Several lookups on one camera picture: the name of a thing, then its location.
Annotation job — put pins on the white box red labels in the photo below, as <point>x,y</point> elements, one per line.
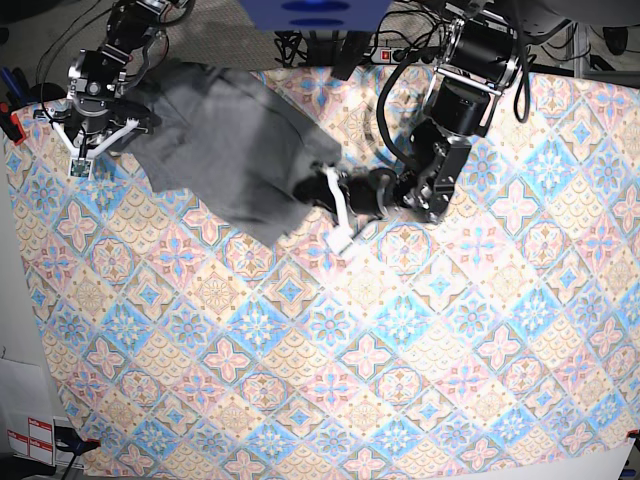
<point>26,410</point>

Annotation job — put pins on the white power strip red switch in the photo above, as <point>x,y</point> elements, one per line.
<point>387,55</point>

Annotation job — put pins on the red clamp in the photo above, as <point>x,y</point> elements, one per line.
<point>11,125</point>

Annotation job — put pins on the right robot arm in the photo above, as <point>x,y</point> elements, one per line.
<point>100,79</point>

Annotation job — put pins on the blue box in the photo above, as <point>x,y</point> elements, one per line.
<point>346,15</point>

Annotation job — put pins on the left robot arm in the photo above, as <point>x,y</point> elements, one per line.
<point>478,49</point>

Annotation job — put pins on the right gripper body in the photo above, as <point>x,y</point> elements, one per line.
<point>93,118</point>

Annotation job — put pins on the colourful patterned tablecloth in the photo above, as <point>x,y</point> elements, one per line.
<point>507,335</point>

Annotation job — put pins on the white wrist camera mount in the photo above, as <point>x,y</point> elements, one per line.
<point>342,239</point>
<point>86,147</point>

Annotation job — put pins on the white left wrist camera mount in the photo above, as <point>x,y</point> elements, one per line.
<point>342,239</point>

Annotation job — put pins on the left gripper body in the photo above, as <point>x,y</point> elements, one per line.
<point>371,192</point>

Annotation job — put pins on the grey T-shirt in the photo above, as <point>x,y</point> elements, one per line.
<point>237,145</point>

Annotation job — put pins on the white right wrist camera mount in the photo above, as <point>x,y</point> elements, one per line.
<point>86,147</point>

